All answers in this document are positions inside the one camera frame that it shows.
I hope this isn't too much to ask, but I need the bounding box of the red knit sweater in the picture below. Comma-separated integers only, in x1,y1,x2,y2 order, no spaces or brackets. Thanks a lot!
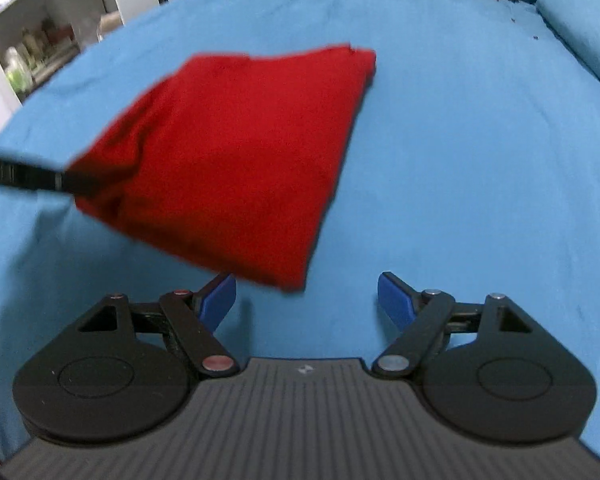
67,44,376,292

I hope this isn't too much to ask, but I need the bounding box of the white desk shelf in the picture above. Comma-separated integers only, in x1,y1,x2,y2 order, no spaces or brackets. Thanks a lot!
0,0,118,131

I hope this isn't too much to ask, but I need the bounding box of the blue bed sheet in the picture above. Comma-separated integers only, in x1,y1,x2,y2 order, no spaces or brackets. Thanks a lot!
0,0,600,454

